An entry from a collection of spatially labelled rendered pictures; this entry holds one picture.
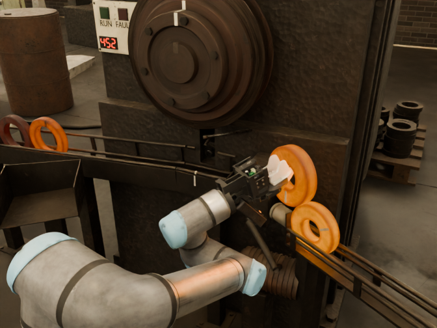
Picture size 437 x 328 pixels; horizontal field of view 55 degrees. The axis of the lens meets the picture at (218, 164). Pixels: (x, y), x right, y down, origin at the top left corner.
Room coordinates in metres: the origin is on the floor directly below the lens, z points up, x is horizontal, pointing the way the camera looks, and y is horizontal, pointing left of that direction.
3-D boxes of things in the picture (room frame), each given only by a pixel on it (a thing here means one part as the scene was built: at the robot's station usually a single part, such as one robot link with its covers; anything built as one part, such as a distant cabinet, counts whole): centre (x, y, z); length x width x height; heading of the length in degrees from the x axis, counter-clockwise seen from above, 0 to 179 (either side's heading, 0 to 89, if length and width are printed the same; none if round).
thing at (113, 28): (1.55, 0.33, 1.15); 0.26 x 0.02 x 0.18; 65
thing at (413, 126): (3.01, -0.94, 0.22); 1.20 x 0.81 x 0.44; 63
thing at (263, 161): (1.22, -0.15, 0.68); 0.11 x 0.08 x 0.24; 155
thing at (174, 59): (1.22, 0.11, 1.11); 0.28 x 0.06 x 0.28; 65
